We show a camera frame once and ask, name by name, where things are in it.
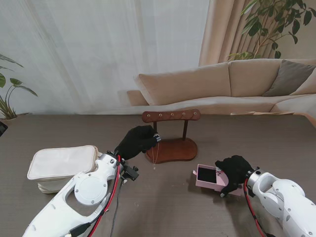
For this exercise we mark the broad-leaved green potted plant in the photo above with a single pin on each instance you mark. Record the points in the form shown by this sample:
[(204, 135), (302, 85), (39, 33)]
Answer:
[(18, 82)]

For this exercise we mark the beige sofa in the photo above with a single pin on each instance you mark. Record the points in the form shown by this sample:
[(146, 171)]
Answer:
[(185, 84)]

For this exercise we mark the black device at table edge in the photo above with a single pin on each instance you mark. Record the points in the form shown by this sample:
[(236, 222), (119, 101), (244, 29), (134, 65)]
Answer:
[(2, 129)]

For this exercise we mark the white sheer curtain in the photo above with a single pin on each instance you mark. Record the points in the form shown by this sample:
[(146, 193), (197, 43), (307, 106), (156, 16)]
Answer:
[(98, 49)]

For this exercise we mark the pink floral jewelry box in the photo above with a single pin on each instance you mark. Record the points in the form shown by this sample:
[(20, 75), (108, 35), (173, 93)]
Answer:
[(206, 184)]

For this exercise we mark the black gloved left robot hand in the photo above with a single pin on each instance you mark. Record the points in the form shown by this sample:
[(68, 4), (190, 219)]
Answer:
[(135, 143)]

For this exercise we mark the white zippered cosmetic bag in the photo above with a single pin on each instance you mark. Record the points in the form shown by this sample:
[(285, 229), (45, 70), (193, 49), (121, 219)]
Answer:
[(61, 163)]

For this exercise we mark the beige curtain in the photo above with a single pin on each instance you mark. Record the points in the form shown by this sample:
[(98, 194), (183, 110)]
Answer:
[(222, 29)]

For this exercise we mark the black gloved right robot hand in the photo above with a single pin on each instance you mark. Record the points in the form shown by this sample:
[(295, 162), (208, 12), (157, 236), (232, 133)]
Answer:
[(235, 170)]

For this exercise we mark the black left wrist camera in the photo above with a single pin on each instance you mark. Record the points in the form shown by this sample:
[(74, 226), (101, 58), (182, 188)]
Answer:
[(130, 173)]

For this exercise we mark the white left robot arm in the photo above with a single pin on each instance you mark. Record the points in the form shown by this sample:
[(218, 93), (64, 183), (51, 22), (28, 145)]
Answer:
[(89, 190)]

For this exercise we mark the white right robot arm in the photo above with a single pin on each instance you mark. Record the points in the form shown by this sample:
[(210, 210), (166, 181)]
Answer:
[(284, 195)]

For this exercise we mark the tall dark-leaved plant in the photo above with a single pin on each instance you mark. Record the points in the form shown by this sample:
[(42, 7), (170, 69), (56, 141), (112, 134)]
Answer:
[(255, 28)]

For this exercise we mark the grey sofa cushion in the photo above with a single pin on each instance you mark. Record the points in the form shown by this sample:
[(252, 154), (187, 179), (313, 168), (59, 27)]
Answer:
[(288, 79)]

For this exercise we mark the dark wooden jewelry stand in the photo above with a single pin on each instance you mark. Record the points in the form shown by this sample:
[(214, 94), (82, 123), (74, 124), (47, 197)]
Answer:
[(177, 150)]

